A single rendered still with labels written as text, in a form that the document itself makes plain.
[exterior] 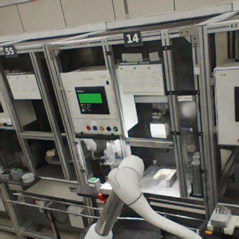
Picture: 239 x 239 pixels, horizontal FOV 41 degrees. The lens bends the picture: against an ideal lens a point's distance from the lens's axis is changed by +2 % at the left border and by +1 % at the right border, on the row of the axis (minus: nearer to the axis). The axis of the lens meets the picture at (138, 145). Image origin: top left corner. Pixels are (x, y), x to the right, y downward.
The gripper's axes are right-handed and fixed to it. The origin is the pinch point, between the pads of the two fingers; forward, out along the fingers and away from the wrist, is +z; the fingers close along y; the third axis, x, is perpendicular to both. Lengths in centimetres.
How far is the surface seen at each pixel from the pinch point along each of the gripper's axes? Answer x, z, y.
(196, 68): 4, 20, 93
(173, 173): 36, 40, 10
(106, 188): 74, 4, 14
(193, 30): 5, 20, 113
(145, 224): 51, 12, -20
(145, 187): 54, 27, 3
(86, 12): 332, 380, 132
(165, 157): 52, 64, 11
